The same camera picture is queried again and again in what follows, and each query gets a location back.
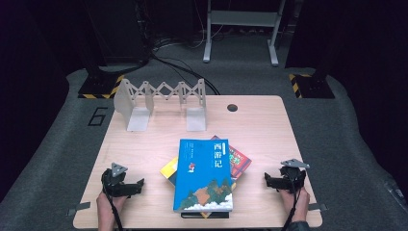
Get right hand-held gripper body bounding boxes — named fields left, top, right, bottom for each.
left=280, top=158, right=311, bottom=194

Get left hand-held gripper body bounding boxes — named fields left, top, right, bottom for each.
left=101, top=162, right=131, bottom=198

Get yellow book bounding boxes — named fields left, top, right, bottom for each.
left=159, top=156, right=238, bottom=219

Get red illustrated book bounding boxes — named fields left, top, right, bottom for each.
left=210, top=134, right=253, bottom=181

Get blue book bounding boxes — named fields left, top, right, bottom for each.
left=172, top=138, right=234, bottom=214

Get white extendable book stand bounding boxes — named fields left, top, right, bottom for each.
left=114, top=77, right=208, bottom=133

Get person's left hand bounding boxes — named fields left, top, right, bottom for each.
left=95, top=192, right=128, bottom=231

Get person's right hand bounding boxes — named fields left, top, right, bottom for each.
left=278, top=188, right=311, bottom=223

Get black striped stand base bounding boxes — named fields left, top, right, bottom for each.
left=288, top=72, right=336, bottom=99
left=77, top=74, right=125, bottom=100

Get black equipment cabinet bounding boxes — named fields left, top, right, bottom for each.
left=85, top=0, right=150, bottom=66

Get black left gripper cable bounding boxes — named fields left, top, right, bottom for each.
left=101, top=174, right=124, bottom=231

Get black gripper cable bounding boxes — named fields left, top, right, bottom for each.
left=101, top=174, right=124, bottom=231
left=281, top=174, right=304, bottom=231

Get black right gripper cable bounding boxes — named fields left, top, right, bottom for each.
left=281, top=174, right=304, bottom=231

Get grey table edge bracket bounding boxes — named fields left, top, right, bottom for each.
left=306, top=202, right=328, bottom=212
left=66, top=201, right=91, bottom=217

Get thick black floor cable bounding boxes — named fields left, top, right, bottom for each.
left=148, top=52, right=221, bottom=96

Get tangle of thin cables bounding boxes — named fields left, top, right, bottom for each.
left=150, top=28, right=208, bottom=52

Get white metal stand frame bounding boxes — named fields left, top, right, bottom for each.
left=202, top=0, right=287, bottom=67

